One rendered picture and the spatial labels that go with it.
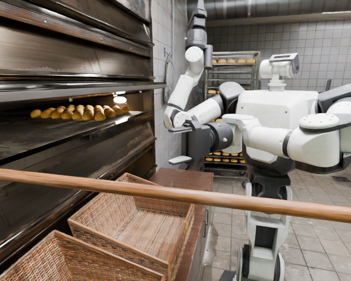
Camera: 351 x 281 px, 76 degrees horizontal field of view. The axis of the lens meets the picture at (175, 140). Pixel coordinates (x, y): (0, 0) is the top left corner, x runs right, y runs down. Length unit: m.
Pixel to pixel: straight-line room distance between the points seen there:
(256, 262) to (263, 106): 0.67
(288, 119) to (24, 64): 0.89
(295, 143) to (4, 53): 0.87
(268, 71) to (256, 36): 4.55
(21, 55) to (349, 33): 5.50
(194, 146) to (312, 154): 0.27
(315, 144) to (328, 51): 5.11
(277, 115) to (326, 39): 4.87
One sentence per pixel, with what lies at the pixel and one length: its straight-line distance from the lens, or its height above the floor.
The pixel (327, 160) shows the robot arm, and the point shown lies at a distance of 0.61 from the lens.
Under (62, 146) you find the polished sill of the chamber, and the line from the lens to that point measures 1.08.
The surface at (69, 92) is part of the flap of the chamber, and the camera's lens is 0.88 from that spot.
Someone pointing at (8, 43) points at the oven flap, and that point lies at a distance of 0.95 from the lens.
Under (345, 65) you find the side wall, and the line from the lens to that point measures 5.75.
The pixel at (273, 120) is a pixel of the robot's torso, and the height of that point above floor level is 1.31.
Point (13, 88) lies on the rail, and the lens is 0.73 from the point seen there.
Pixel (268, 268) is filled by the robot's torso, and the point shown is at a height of 0.66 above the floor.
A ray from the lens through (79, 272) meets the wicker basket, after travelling 1.16.
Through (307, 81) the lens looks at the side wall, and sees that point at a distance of 5.55.
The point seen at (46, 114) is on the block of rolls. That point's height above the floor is 1.21.
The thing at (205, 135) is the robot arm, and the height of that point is 1.30.
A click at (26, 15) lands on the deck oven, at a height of 1.66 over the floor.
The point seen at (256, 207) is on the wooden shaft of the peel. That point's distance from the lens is 0.51.
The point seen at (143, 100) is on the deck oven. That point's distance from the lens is 2.03.
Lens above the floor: 1.44
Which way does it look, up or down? 15 degrees down
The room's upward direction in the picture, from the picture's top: straight up
